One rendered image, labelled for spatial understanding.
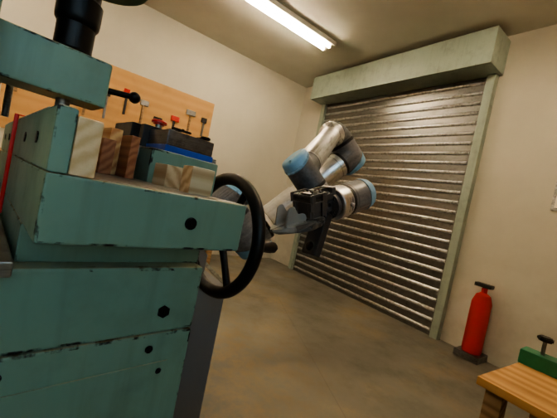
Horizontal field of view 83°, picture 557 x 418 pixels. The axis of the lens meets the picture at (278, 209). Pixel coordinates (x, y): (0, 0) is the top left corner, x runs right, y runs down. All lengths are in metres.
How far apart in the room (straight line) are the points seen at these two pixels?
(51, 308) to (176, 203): 0.17
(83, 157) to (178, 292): 0.23
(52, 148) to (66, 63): 0.28
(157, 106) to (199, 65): 0.75
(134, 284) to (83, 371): 0.11
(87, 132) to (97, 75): 0.28
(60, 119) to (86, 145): 0.03
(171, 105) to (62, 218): 3.80
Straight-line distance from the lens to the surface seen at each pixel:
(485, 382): 1.19
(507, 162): 3.20
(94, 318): 0.43
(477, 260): 3.14
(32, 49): 0.58
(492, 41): 3.34
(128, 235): 0.34
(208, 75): 4.35
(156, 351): 0.49
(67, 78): 0.58
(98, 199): 0.32
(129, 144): 0.54
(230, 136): 4.36
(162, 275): 0.44
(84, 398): 0.48
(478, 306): 2.98
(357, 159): 1.48
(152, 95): 4.04
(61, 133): 0.31
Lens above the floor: 0.92
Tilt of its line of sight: 2 degrees down
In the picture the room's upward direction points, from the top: 12 degrees clockwise
